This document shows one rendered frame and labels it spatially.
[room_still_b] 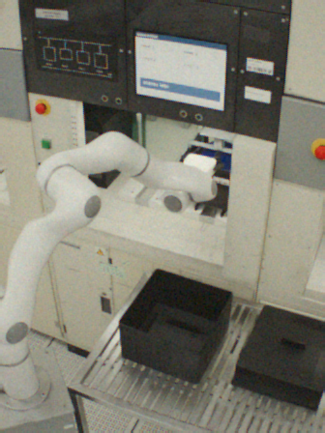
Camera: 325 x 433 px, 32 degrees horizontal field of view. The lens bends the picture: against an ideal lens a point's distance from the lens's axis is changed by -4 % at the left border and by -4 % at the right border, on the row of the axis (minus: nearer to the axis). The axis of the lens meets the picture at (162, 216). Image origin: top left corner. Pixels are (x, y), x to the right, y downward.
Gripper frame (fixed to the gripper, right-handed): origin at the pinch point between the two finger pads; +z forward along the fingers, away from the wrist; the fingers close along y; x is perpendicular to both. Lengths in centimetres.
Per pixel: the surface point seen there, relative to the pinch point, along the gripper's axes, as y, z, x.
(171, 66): -6.5, -17.4, 38.8
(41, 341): -77, -17, -119
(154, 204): -21.7, 2.3, -29.9
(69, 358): -59, -20, -119
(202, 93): 3.3, -17.5, 31.7
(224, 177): 5.6, 3.2, -10.5
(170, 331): 5, -44, -43
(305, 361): 52, -49, -34
